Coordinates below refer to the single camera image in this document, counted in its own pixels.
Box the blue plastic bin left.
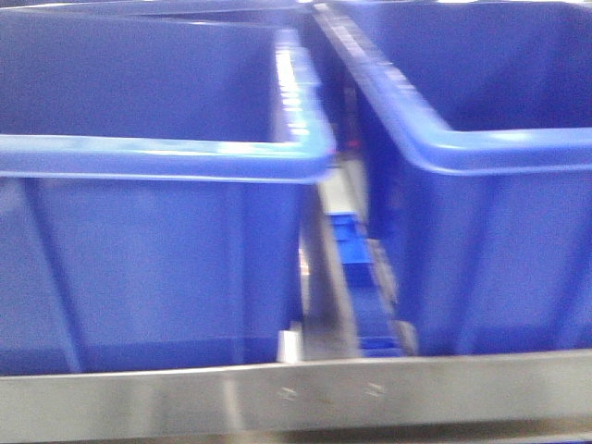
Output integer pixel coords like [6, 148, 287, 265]
[1, 5, 333, 376]

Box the blue plastic bin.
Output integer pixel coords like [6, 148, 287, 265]
[314, 1, 591, 355]
[1, 5, 333, 376]

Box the small blue bin background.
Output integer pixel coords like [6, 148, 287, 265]
[328, 213, 374, 288]

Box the blue plastic bin right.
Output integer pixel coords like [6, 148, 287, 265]
[314, 1, 591, 355]

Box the stainless steel shelf rack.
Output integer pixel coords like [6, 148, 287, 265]
[1, 158, 591, 443]

